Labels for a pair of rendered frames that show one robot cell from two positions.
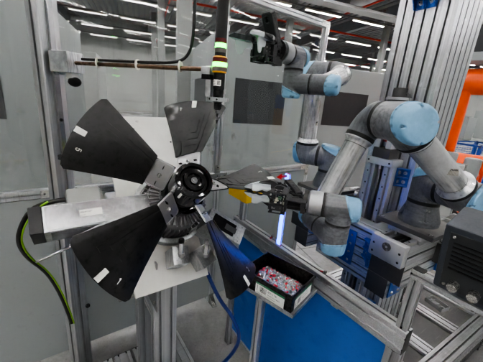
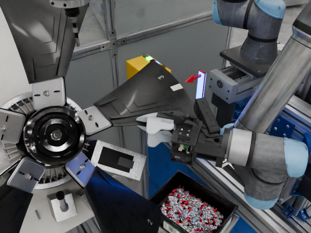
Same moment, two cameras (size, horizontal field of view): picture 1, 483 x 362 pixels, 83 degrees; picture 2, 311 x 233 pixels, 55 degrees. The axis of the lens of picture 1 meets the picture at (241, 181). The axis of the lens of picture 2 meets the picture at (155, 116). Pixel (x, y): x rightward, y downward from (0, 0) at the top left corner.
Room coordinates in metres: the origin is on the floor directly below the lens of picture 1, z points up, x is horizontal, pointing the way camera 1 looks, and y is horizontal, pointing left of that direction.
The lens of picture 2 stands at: (0.34, -0.06, 1.63)
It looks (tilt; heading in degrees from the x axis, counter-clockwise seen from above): 39 degrees down; 1
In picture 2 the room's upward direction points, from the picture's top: straight up
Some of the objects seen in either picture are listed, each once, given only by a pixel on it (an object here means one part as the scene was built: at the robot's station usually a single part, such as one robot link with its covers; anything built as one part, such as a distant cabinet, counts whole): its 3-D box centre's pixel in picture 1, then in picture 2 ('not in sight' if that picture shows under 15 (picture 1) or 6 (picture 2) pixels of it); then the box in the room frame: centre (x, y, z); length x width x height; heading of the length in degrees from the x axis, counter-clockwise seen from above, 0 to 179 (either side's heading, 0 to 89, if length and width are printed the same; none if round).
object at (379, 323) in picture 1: (295, 263); (214, 176); (1.00, -0.26, 0.82); 0.90 x 0.04 x 0.08; 36
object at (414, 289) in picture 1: (411, 299); not in sight; (0.66, -0.51, 0.96); 0.03 x 0.03 x 0.20; 36
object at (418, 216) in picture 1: (420, 210); not in sight; (1.05, -0.74, 1.09); 0.15 x 0.15 x 0.10
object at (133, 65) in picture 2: (245, 190); (148, 76); (1.32, -0.02, 1.02); 0.16 x 0.10 x 0.11; 36
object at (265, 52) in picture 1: (269, 50); not in sight; (1.03, -0.06, 1.63); 0.12 x 0.08 x 0.09; 136
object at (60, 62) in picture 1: (65, 62); not in sight; (1.07, 0.69, 1.54); 0.10 x 0.07 x 0.09; 71
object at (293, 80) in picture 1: (295, 83); not in sight; (1.14, -0.18, 1.54); 0.11 x 0.08 x 0.11; 64
